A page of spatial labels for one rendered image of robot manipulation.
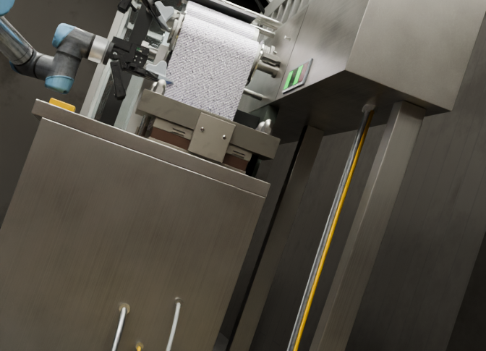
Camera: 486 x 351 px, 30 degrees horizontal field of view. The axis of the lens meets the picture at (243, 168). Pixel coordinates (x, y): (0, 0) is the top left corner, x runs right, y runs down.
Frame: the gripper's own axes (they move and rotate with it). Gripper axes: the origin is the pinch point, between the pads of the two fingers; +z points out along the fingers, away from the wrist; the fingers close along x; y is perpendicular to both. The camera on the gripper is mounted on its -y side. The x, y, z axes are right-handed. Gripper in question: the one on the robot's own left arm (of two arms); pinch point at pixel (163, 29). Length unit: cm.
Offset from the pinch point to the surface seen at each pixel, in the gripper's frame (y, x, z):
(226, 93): 4.7, -8.4, 26.5
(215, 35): 11.1, -7.8, 9.9
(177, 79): -5.5, -8.4, 15.5
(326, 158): 92, 299, 94
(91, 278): -55, -34, 50
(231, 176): -10, -34, 46
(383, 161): 14, -85, 57
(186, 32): 4.1, -8.3, 5.0
